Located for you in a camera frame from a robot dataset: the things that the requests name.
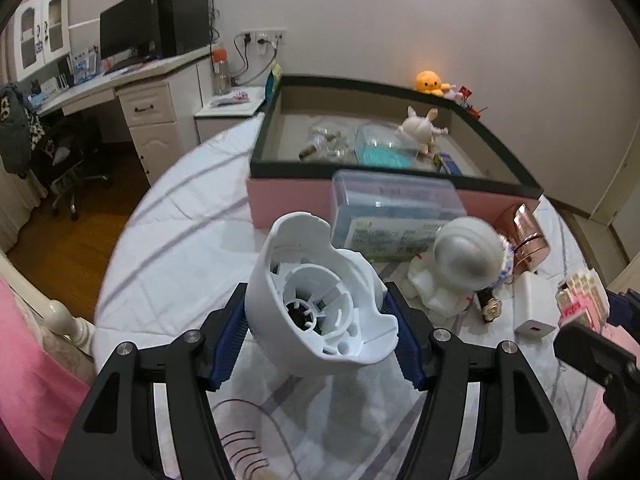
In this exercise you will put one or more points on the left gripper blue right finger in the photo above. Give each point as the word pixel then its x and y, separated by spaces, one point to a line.
pixel 414 351

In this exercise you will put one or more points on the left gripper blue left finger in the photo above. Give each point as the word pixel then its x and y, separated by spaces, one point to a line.
pixel 224 330

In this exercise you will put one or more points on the pink white brick figure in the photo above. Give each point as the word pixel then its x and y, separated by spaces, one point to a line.
pixel 582 299

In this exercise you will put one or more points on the white power adapter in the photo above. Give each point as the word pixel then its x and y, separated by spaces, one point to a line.
pixel 535 312

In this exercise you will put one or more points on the white plastic fan housing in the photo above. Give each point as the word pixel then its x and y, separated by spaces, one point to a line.
pixel 313 309

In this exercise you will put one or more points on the astronaut figure silver helmet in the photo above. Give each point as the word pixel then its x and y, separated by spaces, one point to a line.
pixel 466 256

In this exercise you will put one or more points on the rose gold cylinder device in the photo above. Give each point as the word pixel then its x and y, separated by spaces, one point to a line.
pixel 530 247

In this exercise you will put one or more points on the clear plastic storage box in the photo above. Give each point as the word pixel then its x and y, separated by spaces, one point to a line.
pixel 390 216

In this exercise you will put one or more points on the clear heart-shaped teal box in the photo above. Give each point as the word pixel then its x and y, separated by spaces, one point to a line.
pixel 378 145

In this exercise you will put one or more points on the pig-tailed doll figurine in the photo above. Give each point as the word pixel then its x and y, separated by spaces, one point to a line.
pixel 422 130

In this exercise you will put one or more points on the black hair clip white flowers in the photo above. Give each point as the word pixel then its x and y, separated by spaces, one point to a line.
pixel 490 305

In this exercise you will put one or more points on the blue patterned lighter box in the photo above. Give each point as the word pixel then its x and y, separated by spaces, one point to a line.
pixel 444 164

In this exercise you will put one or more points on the pink bedding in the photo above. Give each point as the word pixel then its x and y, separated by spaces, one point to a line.
pixel 39 397

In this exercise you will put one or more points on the white nightstand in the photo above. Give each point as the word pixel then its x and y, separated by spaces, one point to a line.
pixel 224 112

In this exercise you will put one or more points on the clear bag with parts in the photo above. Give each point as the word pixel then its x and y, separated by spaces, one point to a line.
pixel 329 140

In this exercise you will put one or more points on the large pink black-rimmed box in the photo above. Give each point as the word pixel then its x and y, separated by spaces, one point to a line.
pixel 492 177

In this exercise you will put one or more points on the white desk with drawers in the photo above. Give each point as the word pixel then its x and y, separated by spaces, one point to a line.
pixel 159 101

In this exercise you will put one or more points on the red orange picture box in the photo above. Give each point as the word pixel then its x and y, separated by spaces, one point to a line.
pixel 472 111

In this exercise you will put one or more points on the bottle with orange cap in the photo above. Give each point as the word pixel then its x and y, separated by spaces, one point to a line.
pixel 221 72

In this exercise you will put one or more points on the blue yellow snack bag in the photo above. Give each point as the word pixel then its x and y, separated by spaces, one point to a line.
pixel 273 79

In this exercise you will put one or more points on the orange octopus plush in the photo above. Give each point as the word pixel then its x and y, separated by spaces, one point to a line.
pixel 429 82

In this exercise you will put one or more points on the office chair with jacket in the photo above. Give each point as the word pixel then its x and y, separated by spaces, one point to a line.
pixel 62 157

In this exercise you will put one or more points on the black computer monitor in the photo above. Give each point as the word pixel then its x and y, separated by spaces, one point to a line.
pixel 130 25

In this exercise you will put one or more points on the white glass-door cabinet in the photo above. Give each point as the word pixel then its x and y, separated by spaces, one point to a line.
pixel 41 35

